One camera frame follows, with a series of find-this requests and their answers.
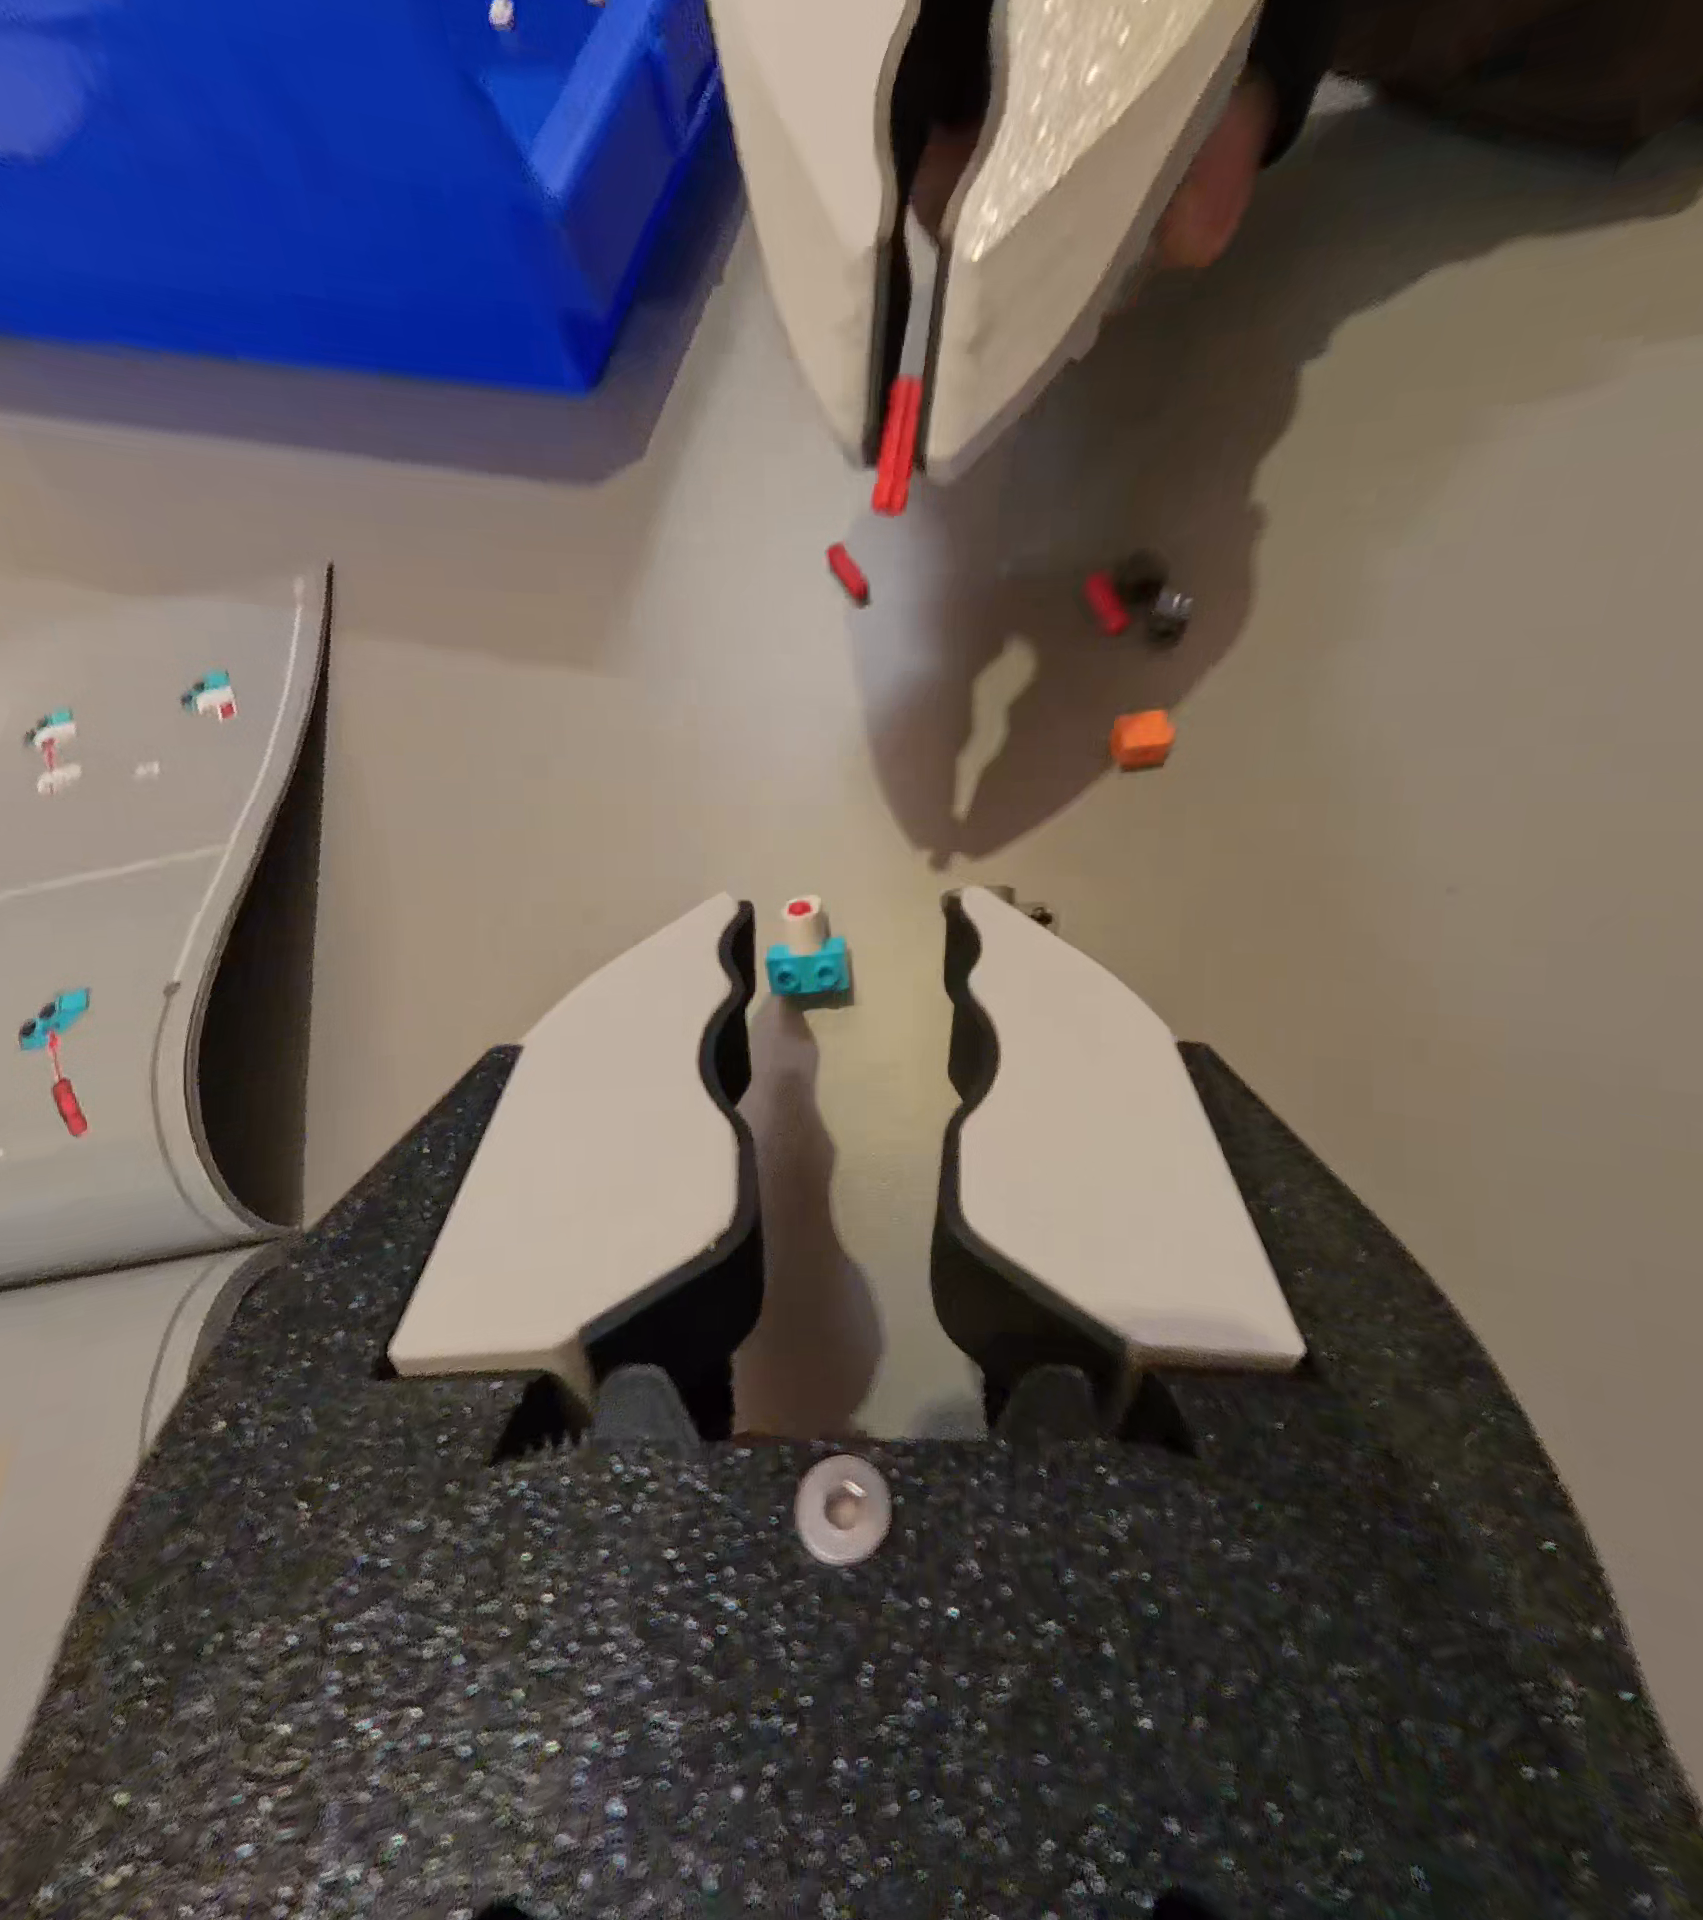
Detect person's right forearm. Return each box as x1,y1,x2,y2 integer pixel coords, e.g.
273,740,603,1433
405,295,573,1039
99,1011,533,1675
1247,0,1703,170

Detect grey instruction booklet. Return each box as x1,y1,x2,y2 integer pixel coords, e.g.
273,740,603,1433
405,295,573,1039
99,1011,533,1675
0,561,337,1862

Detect grey desk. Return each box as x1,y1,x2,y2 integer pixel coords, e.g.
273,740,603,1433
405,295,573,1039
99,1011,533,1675
0,74,1703,1920

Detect blue plastic bin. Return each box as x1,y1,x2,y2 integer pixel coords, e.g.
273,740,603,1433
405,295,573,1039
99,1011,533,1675
0,0,743,395

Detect teal toy brick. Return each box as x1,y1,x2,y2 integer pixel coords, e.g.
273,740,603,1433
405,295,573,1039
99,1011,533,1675
765,935,855,1011

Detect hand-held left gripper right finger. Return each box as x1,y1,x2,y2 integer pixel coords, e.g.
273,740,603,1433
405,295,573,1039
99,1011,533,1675
929,883,1309,1377

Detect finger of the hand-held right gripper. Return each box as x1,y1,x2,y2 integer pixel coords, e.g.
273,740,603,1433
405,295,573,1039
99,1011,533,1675
923,0,1267,485
707,0,931,470

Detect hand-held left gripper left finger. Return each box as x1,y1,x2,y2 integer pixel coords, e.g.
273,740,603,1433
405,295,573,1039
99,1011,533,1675
385,894,765,1381

